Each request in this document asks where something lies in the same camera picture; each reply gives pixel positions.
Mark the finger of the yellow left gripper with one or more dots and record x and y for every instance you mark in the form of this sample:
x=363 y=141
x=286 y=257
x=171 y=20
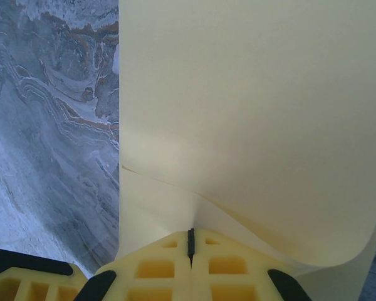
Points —
x=18 y=282

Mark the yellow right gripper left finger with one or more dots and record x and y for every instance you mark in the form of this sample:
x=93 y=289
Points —
x=156 y=276

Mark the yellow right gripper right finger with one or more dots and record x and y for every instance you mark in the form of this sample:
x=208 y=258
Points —
x=225 y=276

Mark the yellow paper sheet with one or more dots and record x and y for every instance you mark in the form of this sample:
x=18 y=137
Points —
x=238 y=94

